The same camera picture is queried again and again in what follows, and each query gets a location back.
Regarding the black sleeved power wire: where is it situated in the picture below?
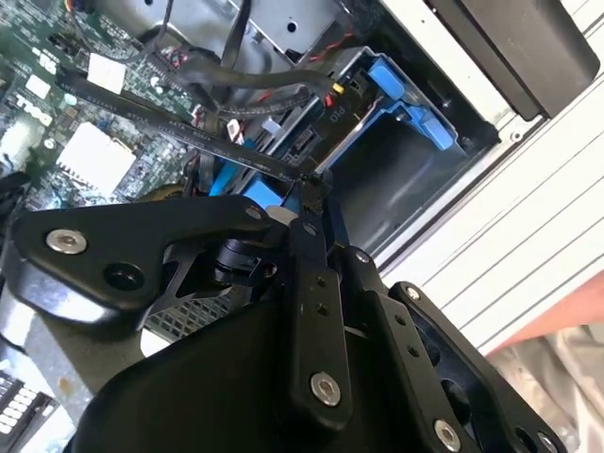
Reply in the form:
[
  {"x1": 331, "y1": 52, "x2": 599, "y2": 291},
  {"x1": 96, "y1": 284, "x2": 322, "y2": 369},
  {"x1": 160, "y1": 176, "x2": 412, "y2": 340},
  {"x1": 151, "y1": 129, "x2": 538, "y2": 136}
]
[{"x1": 155, "y1": 44, "x2": 374, "y2": 143}]

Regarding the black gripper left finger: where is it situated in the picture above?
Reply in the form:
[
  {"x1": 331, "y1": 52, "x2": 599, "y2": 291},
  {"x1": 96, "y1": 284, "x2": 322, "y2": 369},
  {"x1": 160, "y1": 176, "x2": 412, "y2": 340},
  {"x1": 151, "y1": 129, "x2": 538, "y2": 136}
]
[{"x1": 8, "y1": 183, "x2": 356, "y2": 430}]

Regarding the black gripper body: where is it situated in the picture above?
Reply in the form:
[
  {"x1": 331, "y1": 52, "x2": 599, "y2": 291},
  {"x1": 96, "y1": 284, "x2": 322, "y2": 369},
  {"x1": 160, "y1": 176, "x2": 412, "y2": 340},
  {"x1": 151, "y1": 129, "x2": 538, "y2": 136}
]
[{"x1": 70, "y1": 281, "x2": 570, "y2": 453}]

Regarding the hard disk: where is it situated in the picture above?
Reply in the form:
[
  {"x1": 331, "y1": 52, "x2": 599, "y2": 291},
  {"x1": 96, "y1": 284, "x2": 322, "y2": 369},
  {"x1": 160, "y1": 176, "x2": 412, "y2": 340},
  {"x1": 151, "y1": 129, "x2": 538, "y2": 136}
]
[{"x1": 240, "y1": 51, "x2": 407, "y2": 209}]

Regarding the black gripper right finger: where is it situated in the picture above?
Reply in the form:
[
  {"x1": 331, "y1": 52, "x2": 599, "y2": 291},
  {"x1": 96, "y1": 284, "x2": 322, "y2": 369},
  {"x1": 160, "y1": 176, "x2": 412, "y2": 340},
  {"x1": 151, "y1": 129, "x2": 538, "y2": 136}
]
[{"x1": 322, "y1": 184, "x2": 566, "y2": 453}]

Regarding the black data wire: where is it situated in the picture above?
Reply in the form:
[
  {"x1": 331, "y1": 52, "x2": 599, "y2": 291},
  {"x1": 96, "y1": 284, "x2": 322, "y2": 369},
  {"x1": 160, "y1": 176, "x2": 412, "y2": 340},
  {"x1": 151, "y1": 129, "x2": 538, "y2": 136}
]
[{"x1": 55, "y1": 63, "x2": 331, "y2": 211}]

